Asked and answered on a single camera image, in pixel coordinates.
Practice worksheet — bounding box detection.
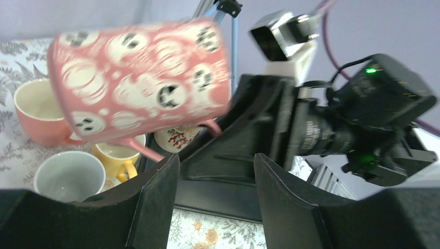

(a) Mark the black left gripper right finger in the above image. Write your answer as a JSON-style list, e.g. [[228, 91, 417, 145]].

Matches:
[[254, 154, 439, 248]]

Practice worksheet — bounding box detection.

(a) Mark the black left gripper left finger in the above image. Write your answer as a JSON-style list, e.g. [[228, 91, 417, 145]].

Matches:
[[1, 154, 181, 248]]

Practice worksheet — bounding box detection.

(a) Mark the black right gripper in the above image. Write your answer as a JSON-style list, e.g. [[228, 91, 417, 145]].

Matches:
[[181, 74, 298, 184]]

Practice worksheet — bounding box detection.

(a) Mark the yellow ceramic mug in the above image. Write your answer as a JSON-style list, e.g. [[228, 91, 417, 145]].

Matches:
[[91, 143, 140, 183]]

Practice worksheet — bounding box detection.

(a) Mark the terracotta floral mug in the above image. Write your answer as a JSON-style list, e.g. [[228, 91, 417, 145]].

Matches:
[[33, 150, 106, 202]]

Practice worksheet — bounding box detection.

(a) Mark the large pink speckled mug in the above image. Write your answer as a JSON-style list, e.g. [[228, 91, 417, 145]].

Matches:
[[47, 18, 231, 162]]

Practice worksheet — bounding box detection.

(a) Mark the pink ceramic mug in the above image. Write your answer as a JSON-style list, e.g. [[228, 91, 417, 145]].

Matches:
[[13, 79, 85, 147]]

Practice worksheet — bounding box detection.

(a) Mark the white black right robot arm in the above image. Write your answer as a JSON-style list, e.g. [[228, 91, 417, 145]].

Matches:
[[179, 54, 437, 186]]

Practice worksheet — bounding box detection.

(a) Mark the beige patterned tall mug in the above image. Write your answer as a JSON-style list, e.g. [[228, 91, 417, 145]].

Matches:
[[153, 125, 202, 153]]

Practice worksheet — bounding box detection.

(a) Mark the black plastic tray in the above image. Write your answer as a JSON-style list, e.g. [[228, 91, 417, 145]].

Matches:
[[139, 117, 264, 224]]

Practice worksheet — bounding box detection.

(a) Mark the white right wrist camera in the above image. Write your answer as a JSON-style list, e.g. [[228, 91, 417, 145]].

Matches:
[[250, 10, 320, 86]]

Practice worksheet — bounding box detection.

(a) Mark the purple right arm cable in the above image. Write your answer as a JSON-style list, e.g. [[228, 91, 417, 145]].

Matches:
[[311, 0, 440, 137]]

